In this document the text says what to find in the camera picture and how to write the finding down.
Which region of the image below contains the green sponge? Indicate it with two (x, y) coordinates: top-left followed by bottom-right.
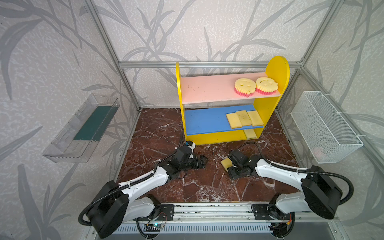
(221, 158), (233, 172)
(244, 129), (258, 140)

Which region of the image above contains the orange sponge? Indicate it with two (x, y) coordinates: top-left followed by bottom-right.
(226, 113), (243, 129)

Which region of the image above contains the yellow smiley sponge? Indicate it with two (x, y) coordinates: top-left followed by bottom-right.
(256, 77), (279, 95)
(234, 78), (257, 98)

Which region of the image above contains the yellow rectangular sponge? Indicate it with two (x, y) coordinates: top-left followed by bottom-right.
(247, 111), (264, 127)

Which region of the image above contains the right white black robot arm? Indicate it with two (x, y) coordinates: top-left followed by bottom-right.
(221, 149), (355, 220)

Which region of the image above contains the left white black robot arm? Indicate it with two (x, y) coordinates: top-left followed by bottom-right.
(78, 141), (208, 239)

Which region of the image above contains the yellow pink blue shelf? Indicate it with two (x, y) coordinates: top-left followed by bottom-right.
(176, 56), (291, 145)

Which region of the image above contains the green circuit board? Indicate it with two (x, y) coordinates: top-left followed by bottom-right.
(145, 223), (166, 232)

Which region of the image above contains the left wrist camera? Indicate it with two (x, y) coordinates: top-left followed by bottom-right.
(185, 141), (196, 153)

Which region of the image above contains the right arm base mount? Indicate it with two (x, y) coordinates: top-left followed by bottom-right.
(251, 204), (295, 223)

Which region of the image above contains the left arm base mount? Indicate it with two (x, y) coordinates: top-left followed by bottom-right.
(147, 205), (175, 221)

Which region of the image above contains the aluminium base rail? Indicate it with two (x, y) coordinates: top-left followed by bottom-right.
(113, 202), (327, 235)

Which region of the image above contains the white wire mesh basket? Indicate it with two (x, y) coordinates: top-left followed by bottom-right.
(291, 91), (364, 164)

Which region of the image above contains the clear plastic wall bin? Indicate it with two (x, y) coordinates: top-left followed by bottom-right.
(43, 94), (120, 163)

